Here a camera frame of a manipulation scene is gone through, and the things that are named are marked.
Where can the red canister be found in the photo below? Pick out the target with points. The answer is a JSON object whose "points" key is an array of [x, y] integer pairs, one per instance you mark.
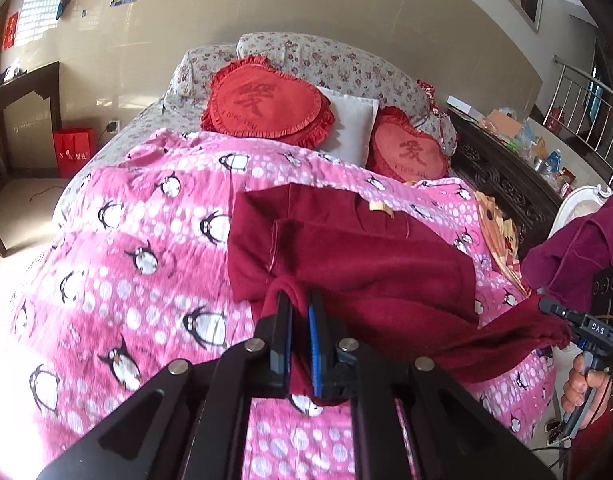
{"points": [[554, 120]]}

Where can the wall socket with charger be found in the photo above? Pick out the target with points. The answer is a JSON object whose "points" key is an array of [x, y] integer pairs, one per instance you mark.
{"points": [[111, 127]]}

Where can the small floral pillow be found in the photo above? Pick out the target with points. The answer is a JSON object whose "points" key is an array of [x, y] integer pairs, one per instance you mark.
{"points": [[201, 70]]}

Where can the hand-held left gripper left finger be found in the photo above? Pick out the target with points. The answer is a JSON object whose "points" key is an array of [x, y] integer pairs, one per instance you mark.
{"points": [[286, 345]]}

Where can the clear plastic bag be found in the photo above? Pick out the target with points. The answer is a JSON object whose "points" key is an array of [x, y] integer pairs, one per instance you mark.
{"points": [[524, 135]]}

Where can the pink penguin print blanket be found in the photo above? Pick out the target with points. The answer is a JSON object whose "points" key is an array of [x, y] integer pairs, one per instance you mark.
{"points": [[136, 260]]}

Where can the person's right hand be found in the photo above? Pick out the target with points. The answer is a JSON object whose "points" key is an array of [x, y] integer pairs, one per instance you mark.
{"points": [[579, 385]]}

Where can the white pillow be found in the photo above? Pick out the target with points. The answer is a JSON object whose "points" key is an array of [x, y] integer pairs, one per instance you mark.
{"points": [[354, 125]]}

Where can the blue bottle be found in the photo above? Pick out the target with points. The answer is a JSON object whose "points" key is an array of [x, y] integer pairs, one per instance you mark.
{"points": [[554, 160]]}

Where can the dark red knit sweater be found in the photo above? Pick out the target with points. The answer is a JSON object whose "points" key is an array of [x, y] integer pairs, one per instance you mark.
{"points": [[361, 260]]}

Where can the red paper decoration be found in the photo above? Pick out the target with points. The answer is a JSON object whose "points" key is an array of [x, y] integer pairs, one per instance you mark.
{"points": [[10, 30]]}

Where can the metal stair railing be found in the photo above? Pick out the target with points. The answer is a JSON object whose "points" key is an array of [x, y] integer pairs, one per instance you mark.
{"points": [[581, 105]]}

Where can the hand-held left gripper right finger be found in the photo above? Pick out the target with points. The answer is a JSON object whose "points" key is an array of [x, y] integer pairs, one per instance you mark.
{"points": [[314, 355]]}

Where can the magenta fleece cloth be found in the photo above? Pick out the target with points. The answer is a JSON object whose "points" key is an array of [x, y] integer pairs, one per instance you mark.
{"points": [[576, 250]]}

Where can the red heart cushion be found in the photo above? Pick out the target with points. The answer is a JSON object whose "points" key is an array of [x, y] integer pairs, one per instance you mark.
{"points": [[406, 147], [266, 100]]}

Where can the orange cartoon print blanket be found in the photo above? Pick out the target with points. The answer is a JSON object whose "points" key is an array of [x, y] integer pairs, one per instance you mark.
{"points": [[496, 230]]}

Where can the red knot ornament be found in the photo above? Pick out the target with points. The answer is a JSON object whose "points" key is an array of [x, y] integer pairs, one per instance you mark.
{"points": [[429, 91]]}

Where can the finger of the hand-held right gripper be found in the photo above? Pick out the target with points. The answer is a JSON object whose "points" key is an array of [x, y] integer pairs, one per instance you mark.
{"points": [[580, 344], [556, 309]]}

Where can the white flat box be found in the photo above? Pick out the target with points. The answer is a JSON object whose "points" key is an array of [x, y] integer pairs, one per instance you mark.
{"points": [[460, 105]]}

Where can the white padded chair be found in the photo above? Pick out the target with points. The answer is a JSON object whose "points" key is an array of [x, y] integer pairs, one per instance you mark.
{"points": [[584, 202]]}

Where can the person's right forearm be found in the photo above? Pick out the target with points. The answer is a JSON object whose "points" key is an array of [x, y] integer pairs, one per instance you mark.
{"points": [[594, 447]]}

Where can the orange paper bag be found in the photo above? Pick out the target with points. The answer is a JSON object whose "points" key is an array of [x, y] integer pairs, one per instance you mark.
{"points": [[501, 122]]}

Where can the long floral pillow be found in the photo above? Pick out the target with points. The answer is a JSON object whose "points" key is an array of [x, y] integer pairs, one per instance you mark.
{"points": [[346, 67]]}

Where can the red gift bag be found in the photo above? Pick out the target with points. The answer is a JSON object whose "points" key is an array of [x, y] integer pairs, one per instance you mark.
{"points": [[74, 152]]}

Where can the dark wooden side table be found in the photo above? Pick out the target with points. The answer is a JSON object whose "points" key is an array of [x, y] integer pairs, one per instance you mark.
{"points": [[16, 125]]}

